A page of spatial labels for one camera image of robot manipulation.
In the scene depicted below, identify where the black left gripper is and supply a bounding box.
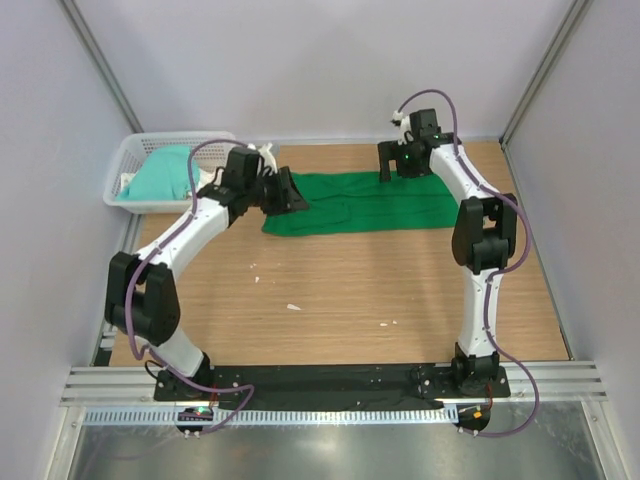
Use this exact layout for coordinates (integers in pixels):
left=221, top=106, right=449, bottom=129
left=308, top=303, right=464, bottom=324
left=244, top=166, right=309, bottom=217

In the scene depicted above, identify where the green t shirt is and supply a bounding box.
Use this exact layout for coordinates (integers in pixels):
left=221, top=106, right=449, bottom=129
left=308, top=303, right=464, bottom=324
left=262, top=171, right=458, bottom=237

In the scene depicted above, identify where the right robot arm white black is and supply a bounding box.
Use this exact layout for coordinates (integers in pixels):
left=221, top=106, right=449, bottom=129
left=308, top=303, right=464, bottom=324
left=378, top=109, right=517, bottom=396

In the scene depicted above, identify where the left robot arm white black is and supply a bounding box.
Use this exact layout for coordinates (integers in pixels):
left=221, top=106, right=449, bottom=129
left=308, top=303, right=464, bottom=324
left=105, top=140, right=309, bottom=400

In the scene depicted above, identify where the white t shirt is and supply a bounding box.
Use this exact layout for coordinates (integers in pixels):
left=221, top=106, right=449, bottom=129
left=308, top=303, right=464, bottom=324
left=120, top=169, right=216, bottom=193

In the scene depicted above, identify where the teal t shirt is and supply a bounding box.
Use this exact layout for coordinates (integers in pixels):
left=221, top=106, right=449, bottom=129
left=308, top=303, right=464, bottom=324
left=116, top=145, right=191, bottom=202

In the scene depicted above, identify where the white plastic basket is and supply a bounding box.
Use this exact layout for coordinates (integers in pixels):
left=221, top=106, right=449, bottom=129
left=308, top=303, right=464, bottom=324
left=103, top=131, right=235, bottom=214

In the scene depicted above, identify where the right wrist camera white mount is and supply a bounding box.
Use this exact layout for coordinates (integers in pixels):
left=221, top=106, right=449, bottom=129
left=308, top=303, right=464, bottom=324
left=391, top=110, right=411, bottom=138

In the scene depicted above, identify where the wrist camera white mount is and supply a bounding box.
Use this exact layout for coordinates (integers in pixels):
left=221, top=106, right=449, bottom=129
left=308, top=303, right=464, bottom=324
left=247, top=142, right=279, bottom=172
left=391, top=110, right=411, bottom=138

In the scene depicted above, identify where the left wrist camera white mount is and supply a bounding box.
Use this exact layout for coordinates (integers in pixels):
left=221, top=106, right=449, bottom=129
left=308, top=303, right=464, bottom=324
left=247, top=142, right=279, bottom=172

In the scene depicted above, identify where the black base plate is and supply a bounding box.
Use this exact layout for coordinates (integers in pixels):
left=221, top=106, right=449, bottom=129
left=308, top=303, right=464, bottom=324
left=153, top=362, right=511, bottom=412

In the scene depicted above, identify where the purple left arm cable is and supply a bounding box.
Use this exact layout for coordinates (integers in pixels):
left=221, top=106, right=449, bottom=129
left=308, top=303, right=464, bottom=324
left=124, top=138, right=256, bottom=434

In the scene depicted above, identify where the white slotted cable duct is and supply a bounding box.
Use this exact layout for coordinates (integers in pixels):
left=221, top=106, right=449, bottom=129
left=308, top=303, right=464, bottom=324
left=83, top=405, right=458, bottom=428

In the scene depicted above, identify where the aluminium frame rail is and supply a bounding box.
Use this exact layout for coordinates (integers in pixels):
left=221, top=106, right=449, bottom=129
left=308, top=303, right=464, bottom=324
left=61, top=361, right=607, bottom=411

